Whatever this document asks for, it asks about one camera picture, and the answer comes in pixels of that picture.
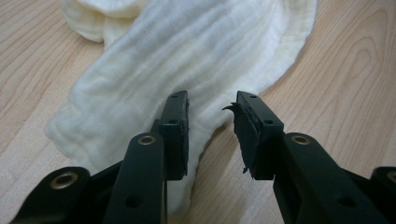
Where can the white cloth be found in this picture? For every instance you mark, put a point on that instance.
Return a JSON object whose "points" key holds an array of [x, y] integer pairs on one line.
{"points": [[174, 59]]}

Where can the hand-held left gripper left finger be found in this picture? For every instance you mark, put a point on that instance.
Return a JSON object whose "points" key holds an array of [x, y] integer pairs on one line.
{"points": [[174, 137]]}

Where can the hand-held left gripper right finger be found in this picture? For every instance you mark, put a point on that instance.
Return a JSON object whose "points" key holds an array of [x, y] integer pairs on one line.
{"points": [[264, 146]]}

